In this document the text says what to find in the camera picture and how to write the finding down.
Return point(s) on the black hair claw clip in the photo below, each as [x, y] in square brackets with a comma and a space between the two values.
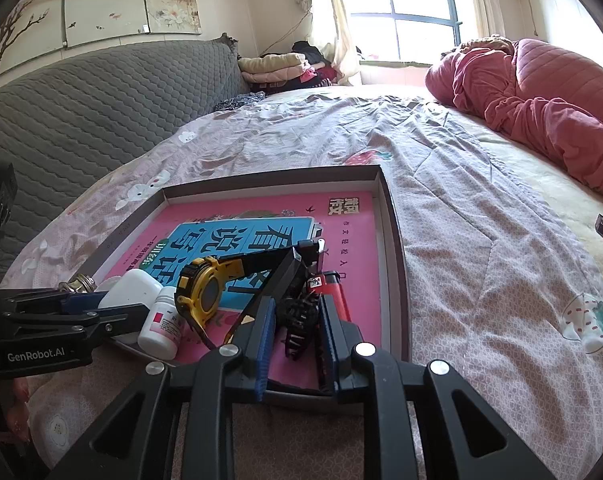
[296, 320]

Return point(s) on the cream curtain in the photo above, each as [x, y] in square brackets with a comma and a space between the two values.
[484, 0]
[341, 25]

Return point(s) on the person's left hand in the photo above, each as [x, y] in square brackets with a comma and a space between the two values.
[17, 390]

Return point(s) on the yellow black tape measure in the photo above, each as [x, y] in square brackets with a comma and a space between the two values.
[196, 280]

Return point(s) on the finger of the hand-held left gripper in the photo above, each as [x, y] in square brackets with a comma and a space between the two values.
[76, 302]
[96, 322]

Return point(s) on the pink floral bedsheet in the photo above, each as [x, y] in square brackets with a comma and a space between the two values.
[456, 210]

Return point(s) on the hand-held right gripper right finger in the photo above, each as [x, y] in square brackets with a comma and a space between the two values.
[329, 345]

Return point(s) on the white rounded plastic case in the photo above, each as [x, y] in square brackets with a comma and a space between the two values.
[129, 287]

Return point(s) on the grey quilted headboard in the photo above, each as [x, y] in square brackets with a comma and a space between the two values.
[106, 110]

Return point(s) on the floral wall painting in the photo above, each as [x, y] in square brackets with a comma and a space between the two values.
[106, 0]

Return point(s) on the brass pipe fitting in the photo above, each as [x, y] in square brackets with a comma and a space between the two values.
[81, 284]

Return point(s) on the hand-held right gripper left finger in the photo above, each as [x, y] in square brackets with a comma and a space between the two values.
[264, 345]

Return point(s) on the white pill bottle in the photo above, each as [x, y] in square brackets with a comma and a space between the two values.
[159, 327]

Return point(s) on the pink quilt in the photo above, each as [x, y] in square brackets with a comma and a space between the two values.
[541, 85]

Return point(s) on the window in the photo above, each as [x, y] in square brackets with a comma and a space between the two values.
[421, 40]

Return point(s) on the dark cardboard box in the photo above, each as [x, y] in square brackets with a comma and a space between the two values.
[396, 260]

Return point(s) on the pile of folded clothes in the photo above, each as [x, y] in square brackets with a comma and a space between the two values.
[276, 67]

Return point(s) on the pink blue book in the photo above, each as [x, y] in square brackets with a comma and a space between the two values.
[351, 240]

